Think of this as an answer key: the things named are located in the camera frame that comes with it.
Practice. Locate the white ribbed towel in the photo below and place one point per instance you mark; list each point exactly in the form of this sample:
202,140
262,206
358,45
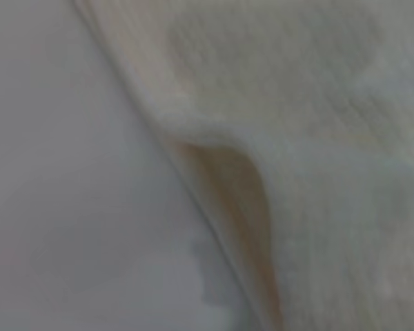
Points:
296,138

